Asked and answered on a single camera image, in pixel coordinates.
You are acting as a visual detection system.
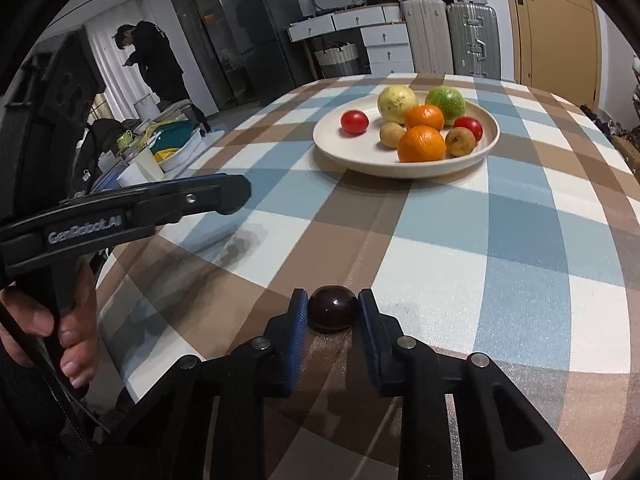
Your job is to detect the dark plum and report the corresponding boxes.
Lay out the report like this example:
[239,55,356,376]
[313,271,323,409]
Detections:
[307,285,359,334]

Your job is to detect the red tomato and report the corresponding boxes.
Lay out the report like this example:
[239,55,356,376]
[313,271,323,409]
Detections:
[454,116,484,142]
[341,110,370,136]

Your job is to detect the brown longan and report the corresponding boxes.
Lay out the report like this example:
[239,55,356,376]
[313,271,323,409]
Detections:
[380,122,406,150]
[445,127,476,157]

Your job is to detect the orange tangerine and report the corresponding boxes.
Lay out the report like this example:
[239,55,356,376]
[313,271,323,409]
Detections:
[396,126,447,162]
[405,104,445,131]

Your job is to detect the green yellow guava fruit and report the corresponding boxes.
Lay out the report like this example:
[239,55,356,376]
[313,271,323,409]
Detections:
[425,86,465,126]

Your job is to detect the person's left hand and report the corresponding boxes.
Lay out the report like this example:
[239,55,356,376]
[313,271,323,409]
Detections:
[1,261,100,389]

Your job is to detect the white tray with cloths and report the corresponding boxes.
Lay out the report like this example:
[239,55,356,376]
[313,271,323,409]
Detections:
[140,120,203,174]

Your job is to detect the standing person in black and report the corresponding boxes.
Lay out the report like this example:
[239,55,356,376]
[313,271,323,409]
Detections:
[114,21,212,132]

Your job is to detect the cream round plate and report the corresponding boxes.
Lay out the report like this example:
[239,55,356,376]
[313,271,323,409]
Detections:
[312,94,501,179]

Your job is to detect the checkered tablecloth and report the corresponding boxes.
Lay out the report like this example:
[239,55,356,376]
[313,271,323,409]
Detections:
[98,76,639,479]

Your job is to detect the woven laundry basket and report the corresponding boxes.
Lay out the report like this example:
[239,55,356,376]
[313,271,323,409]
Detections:
[314,42,361,78]

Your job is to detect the dark refrigerator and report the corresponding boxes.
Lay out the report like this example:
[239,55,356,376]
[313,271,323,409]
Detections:
[219,0,311,105]

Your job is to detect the white drawer cabinet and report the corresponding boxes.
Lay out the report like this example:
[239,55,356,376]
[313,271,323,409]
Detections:
[288,3,414,78]

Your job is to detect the beige suitcase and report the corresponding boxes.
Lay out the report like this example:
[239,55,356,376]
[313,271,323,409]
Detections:
[401,0,454,75]

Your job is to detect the silver suitcase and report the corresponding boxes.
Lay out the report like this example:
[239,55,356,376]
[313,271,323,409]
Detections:
[447,3,501,79]

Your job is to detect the wooden door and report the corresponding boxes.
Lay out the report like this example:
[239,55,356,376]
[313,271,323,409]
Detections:
[508,0,601,107]

